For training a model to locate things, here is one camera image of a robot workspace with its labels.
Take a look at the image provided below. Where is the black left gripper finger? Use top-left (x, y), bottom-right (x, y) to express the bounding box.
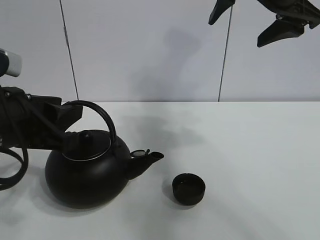
top-left (49, 131), bottom-right (94, 153)
top-left (44, 103), bottom-right (83, 131)

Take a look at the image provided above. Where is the black round teapot kettle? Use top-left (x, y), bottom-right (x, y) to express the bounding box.
top-left (44, 100), bottom-right (164, 209)

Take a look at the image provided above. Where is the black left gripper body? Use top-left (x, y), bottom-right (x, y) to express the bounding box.
top-left (0, 87), bottom-right (62, 150)

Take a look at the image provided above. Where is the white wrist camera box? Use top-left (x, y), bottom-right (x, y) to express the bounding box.
top-left (0, 48), bottom-right (22, 77)

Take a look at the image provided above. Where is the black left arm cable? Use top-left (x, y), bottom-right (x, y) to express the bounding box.
top-left (0, 89), bottom-right (63, 192)

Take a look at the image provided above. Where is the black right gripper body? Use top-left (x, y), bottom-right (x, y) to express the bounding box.
top-left (258, 0), bottom-right (320, 29)

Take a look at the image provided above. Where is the small black teacup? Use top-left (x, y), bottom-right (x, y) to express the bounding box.
top-left (171, 173), bottom-right (206, 206)

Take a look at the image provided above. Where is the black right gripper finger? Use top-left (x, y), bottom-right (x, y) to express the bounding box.
top-left (208, 0), bottom-right (236, 25)
top-left (257, 20), bottom-right (305, 48)

